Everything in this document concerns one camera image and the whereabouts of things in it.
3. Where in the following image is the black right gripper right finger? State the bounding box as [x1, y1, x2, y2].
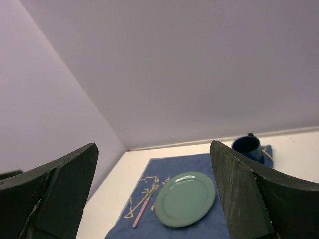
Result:
[210, 140, 319, 239]

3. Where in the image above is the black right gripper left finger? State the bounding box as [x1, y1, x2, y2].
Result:
[0, 143, 99, 239]

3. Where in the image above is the dark blue enamel mug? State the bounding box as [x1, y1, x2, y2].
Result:
[232, 133, 265, 164]

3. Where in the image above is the blue cloth placemat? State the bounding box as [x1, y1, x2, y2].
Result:
[104, 144, 275, 239]

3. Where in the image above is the green ceramic plate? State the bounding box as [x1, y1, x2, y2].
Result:
[155, 172, 216, 228]

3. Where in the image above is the pink handled fork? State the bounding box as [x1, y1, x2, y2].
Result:
[132, 176, 160, 228]

